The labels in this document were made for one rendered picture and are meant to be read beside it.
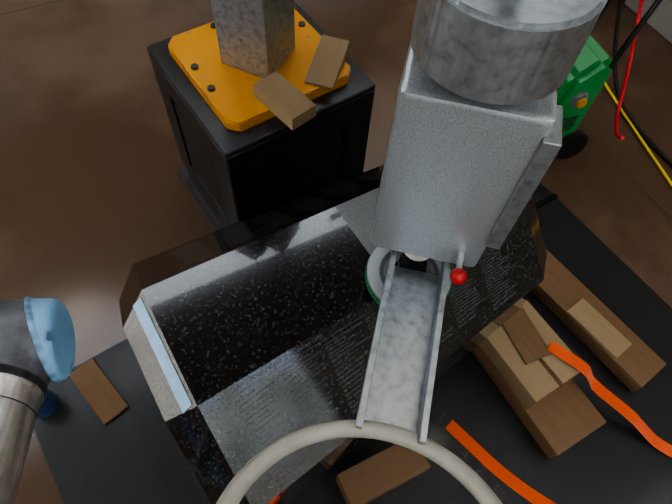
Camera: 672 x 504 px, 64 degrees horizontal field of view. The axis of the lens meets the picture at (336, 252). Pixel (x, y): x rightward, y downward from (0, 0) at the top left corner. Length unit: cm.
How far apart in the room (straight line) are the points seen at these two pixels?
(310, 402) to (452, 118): 85
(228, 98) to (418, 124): 114
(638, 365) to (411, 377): 152
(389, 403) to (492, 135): 51
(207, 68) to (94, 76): 138
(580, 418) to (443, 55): 174
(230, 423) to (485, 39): 101
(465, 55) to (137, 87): 259
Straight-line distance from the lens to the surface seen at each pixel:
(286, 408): 138
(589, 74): 262
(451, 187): 91
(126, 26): 355
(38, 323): 63
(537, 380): 211
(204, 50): 205
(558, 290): 244
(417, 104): 78
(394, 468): 198
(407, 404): 103
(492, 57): 69
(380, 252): 138
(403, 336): 108
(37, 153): 300
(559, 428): 221
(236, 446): 138
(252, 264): 142
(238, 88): 190
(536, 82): 73
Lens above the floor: 207
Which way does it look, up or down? 60 degrees down
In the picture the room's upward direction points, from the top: 5 degrees clockwise
